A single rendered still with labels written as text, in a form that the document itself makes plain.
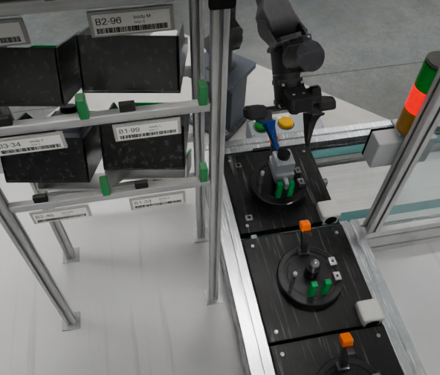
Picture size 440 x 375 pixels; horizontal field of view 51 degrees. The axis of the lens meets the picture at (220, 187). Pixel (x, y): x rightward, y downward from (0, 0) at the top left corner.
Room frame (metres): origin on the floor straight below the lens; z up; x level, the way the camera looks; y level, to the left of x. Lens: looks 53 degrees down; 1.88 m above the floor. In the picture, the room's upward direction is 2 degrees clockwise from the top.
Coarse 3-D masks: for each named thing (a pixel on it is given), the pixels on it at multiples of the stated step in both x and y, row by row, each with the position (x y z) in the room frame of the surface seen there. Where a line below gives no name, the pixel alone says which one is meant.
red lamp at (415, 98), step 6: (414, 84) 0.64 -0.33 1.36; (414, 90) 0.63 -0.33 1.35; (408, 96) 0.64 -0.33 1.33; (414, 96) 0.62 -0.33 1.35; (420, 96) 0.62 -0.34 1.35; (408, 102) 0.63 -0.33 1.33; (414, 102) 0.62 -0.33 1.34; (420, 102) 0.61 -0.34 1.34; (408, 108) 0.62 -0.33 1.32; (414, 108) 0.62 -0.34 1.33; (414, 114) 0.61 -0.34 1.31
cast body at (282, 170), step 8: (272, 152) 0.72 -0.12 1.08; (280, 152) 0.71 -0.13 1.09; (288, 152) 0.71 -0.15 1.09; (272, 160) 0.71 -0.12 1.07; (280, 160) 0.69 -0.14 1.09; (288, 160) 0.69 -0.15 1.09; (272, 168) 0.70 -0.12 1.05; (280, 168) 0.68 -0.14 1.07; (288, 168) 0.68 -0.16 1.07; (280, 176) 0.67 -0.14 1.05; (288, 176) 0.68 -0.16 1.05; (288, 184) 0.66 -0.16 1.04
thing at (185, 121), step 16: (112, 128) 0.50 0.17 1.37; (112, 144) 0.49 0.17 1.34; (128, 144) 0.49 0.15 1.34; (144, 144) 0.49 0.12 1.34; (160, 144) 0.49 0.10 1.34; (176, 144) 0.49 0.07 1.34; (112, 160) 0.48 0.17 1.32; (128, 160) 0.48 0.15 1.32; (144, 160) 0.48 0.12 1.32; (160, 160) 0.48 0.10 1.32; (176, 160) 0.48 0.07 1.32
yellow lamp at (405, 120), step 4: (404, 104) 0.64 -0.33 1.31; (404, 108) 0.63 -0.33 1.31; (404, 112) 0.63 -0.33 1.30; (408, 112) 0.62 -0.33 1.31; (400, 116) 0.64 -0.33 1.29; (404, 116) 0.62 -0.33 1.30; (408, 116) 0.62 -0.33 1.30; (412, 116) 0.61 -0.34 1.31; (400, 120) 0.63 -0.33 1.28; (404, 120) 0.62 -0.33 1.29; (408, 120) 0.62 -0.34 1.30; (412, 120) 0.61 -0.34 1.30; (396, 124) 0.64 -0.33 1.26; (400, 124) 0.63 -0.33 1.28; (404, 124) 0.62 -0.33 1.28; (408, 124) 0.61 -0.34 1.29; (400, 128) 0.62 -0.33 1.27; (404, 128) 0.62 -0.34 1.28; (408, 128) 0.61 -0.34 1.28; (404, 132) 0.61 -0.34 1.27
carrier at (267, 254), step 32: (256, 256) 0.51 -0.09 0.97; (288, 256) 0.50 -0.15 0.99; (320, 256) 0.50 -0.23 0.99; (352, 256) 0.52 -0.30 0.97; (256, 288) 0.43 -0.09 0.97; (288, 288) 0.42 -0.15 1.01; (320, 288) 0.42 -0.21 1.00; (352, 288) 0.44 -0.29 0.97; (288, 320) 0.36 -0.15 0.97; (320, 320) 0.37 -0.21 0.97; (352, 320) 0.37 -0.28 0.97
